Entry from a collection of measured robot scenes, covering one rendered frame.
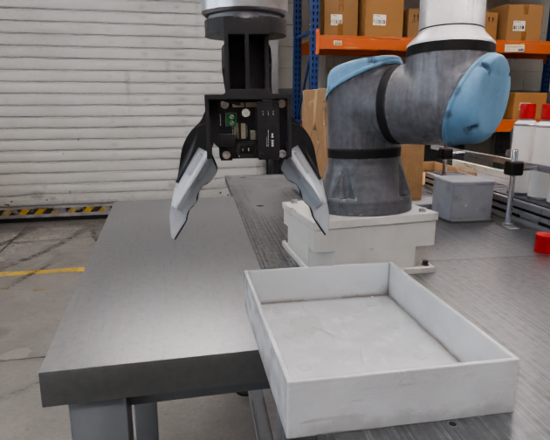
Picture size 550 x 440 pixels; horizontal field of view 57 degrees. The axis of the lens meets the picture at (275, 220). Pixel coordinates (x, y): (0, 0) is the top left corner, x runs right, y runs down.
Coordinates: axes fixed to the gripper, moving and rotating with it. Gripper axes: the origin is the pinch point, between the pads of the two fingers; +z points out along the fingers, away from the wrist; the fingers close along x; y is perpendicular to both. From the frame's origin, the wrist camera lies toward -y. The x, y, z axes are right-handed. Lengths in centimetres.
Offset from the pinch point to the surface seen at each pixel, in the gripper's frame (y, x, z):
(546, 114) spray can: -56, 64, -10
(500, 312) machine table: -8.7, 31.5, 13.3
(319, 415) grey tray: 13.7, 4.9, 11.3
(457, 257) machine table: -31.5, 35.5, 13.3
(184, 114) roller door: -442, -53, -2
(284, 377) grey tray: 12.8, 2.2, 8.3
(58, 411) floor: -118, -69, 95
